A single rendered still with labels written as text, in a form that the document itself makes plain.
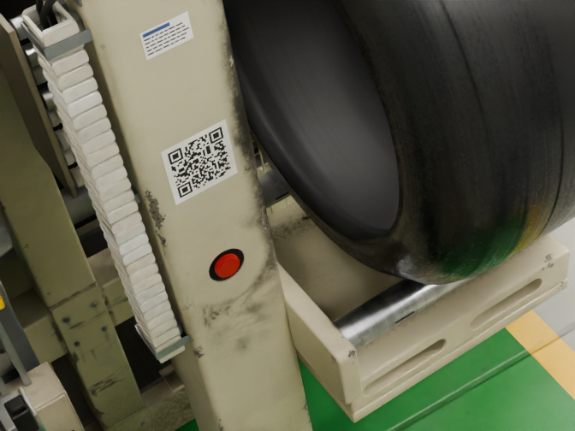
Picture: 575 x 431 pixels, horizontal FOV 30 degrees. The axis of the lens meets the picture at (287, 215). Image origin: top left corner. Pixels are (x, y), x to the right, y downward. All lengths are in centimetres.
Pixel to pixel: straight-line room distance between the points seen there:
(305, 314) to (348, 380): 9
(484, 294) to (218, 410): 37
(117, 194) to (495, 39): 40
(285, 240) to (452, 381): 89
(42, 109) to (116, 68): 49
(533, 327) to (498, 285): 106
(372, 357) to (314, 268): 23
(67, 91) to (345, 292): 63
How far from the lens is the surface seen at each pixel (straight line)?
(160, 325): 124
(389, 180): 148
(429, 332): 137
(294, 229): 159
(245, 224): 119
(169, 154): 107
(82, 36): 97
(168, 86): 103
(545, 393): 237
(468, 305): 139
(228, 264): 120
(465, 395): 236
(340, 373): 127
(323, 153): 150
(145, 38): 99
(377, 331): 132
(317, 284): 151
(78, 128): 102
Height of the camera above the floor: 195
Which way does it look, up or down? 45 degrees down
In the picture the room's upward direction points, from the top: 11 degrees counter-clockwise
